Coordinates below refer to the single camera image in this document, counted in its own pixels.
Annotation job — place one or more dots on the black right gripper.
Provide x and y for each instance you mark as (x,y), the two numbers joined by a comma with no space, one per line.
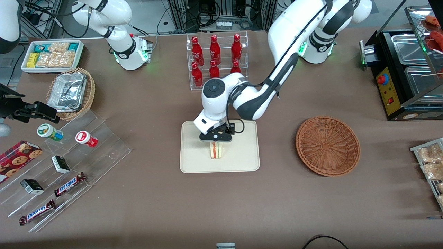
(9,106)

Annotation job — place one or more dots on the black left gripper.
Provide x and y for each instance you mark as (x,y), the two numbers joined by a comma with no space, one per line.
(232,128)

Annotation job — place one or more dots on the triangle sandwich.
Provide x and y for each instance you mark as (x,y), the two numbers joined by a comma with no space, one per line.
(217,151)

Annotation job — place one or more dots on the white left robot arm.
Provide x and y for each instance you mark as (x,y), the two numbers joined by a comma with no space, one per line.
(287,31)

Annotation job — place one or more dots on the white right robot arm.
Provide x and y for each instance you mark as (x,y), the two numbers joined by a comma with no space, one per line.
(117,14)

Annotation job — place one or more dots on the cream plastic tray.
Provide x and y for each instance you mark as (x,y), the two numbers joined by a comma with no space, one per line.
(242,155)

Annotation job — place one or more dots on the light wicker basket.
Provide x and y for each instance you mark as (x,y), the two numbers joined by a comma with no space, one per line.
(89,93)

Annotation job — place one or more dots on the round brown wicker basket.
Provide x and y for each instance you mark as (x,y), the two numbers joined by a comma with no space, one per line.
(327,147)

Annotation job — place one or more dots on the green lid yogurt cup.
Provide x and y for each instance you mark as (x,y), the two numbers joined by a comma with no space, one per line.
(48,131)

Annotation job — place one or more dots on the aluminium foil container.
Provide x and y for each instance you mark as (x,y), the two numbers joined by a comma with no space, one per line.
(67,91)

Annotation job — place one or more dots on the red lid yogurt cup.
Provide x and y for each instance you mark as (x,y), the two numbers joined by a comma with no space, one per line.
(84,138)

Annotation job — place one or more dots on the white rectangular snack bin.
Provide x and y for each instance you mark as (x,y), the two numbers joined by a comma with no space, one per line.
(24,67)

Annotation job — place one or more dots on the red chocolate cookie box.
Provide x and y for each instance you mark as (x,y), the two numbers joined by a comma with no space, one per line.
(17,159)

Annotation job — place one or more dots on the yellow snack packet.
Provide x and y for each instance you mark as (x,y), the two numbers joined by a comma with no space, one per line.
(33,60)

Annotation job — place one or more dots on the clear rice cracker bag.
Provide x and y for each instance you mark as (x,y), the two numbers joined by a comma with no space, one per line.
(55,59)
(59,46)

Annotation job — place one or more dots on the small black white carton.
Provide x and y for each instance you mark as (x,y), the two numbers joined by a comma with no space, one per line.
(32,186)
(60,164)

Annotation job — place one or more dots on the red cola bottle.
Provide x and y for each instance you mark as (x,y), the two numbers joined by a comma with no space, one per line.
(214,71)
(215,50)
(197,76)
(197,50)
(236,48)
(235,67)

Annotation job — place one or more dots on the teal snack packet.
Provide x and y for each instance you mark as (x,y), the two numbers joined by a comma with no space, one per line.
(73,46)
(41,47)

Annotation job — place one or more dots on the clear acrylic stepped display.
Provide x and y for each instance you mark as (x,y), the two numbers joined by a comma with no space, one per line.
(104,148)

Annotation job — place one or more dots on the brown snickers bar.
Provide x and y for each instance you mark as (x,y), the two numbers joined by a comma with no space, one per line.
(69,185)
(36,212)

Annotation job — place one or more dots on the clear acrylic bottle rack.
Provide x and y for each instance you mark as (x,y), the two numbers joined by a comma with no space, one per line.
(223,41)

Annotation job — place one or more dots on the white power strip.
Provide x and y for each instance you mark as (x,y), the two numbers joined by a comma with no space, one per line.
(224,25)

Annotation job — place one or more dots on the small grey device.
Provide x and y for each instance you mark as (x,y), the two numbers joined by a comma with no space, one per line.
(225,246)

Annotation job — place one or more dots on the black food warmer cabinet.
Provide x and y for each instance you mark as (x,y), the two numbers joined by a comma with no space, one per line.
(392,97)

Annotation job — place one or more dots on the clear fried snack bag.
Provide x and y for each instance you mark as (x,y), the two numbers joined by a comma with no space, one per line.
(432,171)
(429,154)

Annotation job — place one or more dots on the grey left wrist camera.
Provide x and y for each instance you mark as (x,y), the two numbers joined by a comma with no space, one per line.
(216,137)

